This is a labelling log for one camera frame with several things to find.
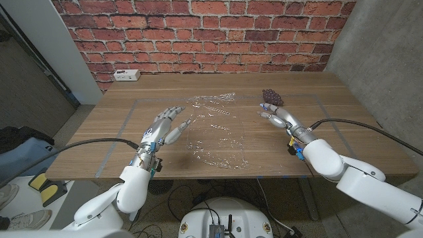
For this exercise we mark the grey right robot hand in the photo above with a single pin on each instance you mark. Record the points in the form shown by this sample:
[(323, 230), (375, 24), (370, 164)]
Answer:
[(284, 117)]

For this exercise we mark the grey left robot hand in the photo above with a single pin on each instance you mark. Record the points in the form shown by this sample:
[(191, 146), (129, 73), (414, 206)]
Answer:
[(158, 130)]

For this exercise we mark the clear plastic wrap sheet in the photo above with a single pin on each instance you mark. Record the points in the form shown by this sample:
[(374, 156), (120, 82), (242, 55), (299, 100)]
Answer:
[(215, 139)]

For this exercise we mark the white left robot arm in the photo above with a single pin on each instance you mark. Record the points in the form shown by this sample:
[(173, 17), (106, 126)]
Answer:
[(132, 188)]

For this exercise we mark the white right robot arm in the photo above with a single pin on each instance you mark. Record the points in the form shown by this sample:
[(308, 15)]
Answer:
[(363, 185)]

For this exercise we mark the purple toy grapes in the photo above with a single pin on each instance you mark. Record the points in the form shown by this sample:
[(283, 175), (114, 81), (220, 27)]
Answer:
[(272, 97)]

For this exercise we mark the round black floor object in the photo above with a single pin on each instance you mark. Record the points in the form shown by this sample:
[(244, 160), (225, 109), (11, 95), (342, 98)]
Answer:
[(162, 186)]

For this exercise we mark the white power strip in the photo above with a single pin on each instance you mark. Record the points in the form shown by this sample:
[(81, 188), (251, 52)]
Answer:
[(126, 75)]

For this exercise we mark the white table leg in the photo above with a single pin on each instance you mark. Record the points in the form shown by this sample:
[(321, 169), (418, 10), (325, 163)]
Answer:
[(309, 198), (134, 216)]

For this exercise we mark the red brick printed backdrop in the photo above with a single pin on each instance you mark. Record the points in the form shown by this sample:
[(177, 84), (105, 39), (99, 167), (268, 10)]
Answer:
[(205, 36)]

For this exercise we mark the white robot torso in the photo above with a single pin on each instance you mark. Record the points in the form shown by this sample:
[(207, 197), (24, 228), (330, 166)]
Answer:
[(244, 215)]

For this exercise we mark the black power adapter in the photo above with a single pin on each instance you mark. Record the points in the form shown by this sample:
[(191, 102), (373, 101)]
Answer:
[(296, 232)]

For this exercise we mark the yellow and black foot pedal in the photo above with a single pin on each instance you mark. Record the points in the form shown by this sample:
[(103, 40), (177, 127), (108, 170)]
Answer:
[(43, 185)]

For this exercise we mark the dark grey door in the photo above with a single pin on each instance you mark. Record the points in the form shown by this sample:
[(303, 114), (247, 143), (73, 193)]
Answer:
[(26, 89)]

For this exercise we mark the white sneaker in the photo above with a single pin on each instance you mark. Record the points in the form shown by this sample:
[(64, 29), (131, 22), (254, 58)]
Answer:
[(29, 219), (8, 195)]

